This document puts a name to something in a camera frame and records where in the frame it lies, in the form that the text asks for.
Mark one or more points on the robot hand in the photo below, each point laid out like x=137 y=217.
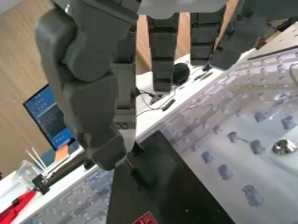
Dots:
x=84 y=66

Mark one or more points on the white desk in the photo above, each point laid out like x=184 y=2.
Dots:
x=141 y=80

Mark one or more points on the computer screen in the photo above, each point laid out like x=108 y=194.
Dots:
x=47 y=115

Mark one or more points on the black computer mouse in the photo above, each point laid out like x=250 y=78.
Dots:
x=181 y=75

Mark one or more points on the clear box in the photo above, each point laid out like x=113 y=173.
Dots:
x=200 y=110

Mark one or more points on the thin stick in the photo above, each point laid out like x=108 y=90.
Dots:
x=132 y=166

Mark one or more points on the black plate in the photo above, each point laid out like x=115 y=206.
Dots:
x=168 y=186

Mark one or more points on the small silver metal part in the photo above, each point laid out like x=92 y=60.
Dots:
x=284 y=147

